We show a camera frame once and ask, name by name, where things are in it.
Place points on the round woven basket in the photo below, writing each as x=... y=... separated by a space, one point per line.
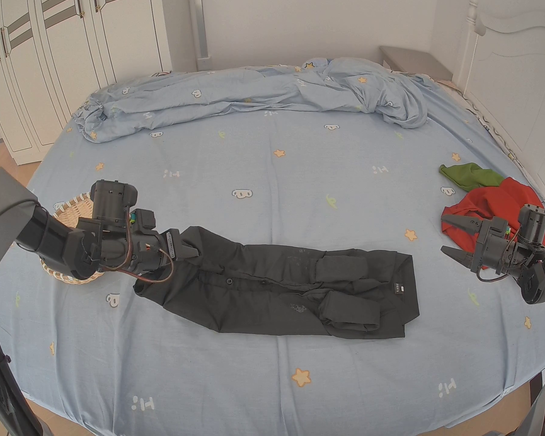
x=75 y=207

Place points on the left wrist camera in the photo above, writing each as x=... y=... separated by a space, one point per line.
x=143 y=221

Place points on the red polo shirt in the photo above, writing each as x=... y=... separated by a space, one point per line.
x=494 y=202

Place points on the pale blue quilt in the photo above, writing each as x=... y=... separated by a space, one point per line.
x=236 y=93

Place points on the bed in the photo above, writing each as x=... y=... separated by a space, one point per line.
x=272 y=161

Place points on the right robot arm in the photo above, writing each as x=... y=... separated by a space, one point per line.
x=540 y=284

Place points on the black button shirt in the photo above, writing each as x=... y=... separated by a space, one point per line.
x=277 y=289

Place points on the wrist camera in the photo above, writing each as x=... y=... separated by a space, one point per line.
x=143 y=221
x=498 y=230

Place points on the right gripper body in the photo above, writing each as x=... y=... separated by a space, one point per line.
x=497 y=259

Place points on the white wall pipe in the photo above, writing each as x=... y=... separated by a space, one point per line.
x=199 y=16

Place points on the white wardrobe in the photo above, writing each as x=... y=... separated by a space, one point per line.
x=72 y=39

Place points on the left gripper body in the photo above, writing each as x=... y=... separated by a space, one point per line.
x=152 y=255

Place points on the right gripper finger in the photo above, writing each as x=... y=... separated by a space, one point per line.
x=467 y=226
x=463 y=259

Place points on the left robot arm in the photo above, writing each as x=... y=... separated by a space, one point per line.
x=50 y=243

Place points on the green garment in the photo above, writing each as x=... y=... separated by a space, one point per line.
x=472 y=174

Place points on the grey bedside table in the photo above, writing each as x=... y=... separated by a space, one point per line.
x=413 y=59

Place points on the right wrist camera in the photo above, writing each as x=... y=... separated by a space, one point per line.
x=498 y=230

